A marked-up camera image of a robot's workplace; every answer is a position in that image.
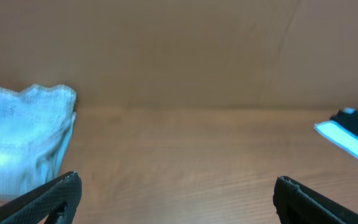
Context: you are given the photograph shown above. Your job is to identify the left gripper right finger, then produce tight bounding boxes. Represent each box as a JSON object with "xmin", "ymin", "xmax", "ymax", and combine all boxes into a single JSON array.
[{"xmin": 273, "ymin": 176, "xmax": 358, "ymax": 224}]

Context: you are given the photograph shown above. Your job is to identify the light blue shirt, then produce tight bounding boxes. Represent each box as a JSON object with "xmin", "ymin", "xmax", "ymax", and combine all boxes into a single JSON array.
[{"xmin": 314, "ymin": 108, "xmax": 358, "ymax": 159}]

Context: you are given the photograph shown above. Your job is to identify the light blue denim shorts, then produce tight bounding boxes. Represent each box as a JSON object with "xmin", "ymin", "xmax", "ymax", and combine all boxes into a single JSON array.
[{"xmin": 0, "ymin": 85, "xmax": 76, "ymax": 200}]

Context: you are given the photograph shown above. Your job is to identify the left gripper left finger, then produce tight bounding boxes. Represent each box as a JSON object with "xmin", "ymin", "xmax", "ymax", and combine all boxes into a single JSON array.
[{"xmin": 0, "ymin": 171, "xmax": 82, "ymax": 224}]

